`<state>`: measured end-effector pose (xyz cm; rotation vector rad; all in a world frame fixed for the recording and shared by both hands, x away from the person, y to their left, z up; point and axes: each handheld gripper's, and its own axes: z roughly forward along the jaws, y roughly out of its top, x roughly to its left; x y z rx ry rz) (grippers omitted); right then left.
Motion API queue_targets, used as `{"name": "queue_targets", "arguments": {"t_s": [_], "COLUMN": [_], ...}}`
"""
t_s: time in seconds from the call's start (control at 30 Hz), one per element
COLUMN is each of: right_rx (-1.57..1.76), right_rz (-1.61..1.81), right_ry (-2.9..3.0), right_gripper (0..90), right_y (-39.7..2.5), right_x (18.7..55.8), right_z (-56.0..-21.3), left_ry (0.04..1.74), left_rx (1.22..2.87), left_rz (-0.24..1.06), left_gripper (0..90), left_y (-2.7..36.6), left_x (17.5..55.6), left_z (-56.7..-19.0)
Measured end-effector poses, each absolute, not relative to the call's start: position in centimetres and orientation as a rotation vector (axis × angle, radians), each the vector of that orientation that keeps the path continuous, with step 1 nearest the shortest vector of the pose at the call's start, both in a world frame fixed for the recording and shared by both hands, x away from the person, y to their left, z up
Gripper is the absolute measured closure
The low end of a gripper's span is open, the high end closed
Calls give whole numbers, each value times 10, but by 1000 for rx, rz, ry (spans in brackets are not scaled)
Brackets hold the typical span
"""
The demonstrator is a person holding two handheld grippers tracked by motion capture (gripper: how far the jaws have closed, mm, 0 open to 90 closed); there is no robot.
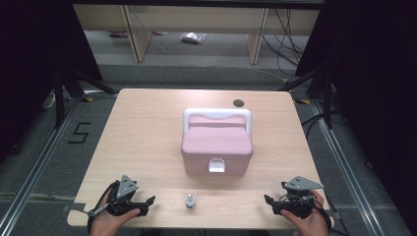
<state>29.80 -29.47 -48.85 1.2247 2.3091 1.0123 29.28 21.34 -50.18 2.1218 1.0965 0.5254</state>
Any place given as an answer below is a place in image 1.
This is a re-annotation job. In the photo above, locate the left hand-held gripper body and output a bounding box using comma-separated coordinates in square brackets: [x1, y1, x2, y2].
[106, 174, 140, 217]

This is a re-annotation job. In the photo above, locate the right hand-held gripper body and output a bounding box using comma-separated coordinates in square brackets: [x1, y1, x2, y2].
[272, 175, 325, 220]

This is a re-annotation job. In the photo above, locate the small clear bottle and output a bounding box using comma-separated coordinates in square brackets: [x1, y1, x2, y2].
[185, 193, 197, 210]

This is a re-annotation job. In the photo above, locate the pink storage box white handle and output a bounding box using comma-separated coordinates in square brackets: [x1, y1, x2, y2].
[180, 107, 255, 178]

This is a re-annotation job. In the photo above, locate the person's right hand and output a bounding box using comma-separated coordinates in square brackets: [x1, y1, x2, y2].
[280, 190, 329, 236]

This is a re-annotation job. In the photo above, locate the person's left hand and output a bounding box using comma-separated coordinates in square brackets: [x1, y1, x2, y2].
[89, 201, 142, 236]

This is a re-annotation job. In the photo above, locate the black metal stand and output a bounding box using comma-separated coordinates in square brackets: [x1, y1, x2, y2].
[278, 65, 334, 130]
[53, 65, 118, 130]

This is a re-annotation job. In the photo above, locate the black curtain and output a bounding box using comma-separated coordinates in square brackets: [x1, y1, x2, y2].
[0, 0, 103, 165]
[294, 0, 417, 232]

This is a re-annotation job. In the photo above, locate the clear plastic bag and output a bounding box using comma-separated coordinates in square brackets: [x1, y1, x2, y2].
[180, 31, 207, 44]

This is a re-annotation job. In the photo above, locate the right hand-held gripper cable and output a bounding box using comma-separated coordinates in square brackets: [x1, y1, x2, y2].
[314, 196, 332, 230]

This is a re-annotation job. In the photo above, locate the hand-held gripper cable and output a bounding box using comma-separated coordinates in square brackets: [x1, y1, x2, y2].
[314, 196, 332, 230]
[87, 181, 120, 234]

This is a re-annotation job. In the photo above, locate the left hand-held gripper cable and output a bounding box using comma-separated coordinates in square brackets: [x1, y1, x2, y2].
[87, 181, 120, 234]

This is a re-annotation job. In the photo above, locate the aluminium floor rail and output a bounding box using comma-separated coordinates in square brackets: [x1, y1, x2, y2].
[0, 97, 82, 236]
[309, 99, 386, 236]

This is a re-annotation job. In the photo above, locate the black floor cable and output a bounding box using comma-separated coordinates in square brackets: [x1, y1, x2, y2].
[300, 111, 329, 139]

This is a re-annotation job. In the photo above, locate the thin white floor cable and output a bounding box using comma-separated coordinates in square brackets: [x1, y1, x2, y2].
[209, 63, 287, 83]

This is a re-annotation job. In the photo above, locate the bundle of black cables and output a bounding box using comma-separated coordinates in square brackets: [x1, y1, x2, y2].
[262, 8, 307, 77]

